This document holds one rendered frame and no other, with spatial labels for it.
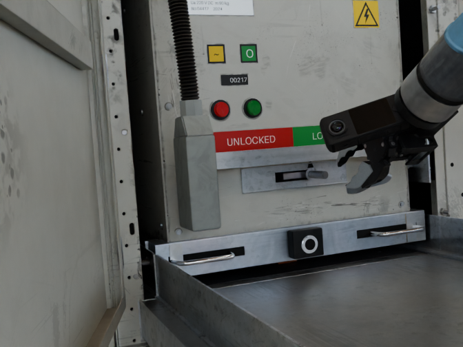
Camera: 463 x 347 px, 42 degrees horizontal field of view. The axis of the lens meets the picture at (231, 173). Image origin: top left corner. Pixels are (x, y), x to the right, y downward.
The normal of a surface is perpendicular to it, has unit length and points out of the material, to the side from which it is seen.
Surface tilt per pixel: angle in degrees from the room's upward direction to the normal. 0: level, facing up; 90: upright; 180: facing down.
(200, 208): 90
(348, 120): 62
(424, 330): 0
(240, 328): 90
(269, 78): 90
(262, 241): 90
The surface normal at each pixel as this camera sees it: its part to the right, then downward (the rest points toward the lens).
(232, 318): -0.93, 0.08
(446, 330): -0.07, -1.00
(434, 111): -0.23, 0.81
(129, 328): 0.36, 0.02
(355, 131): -0.24, -0.41
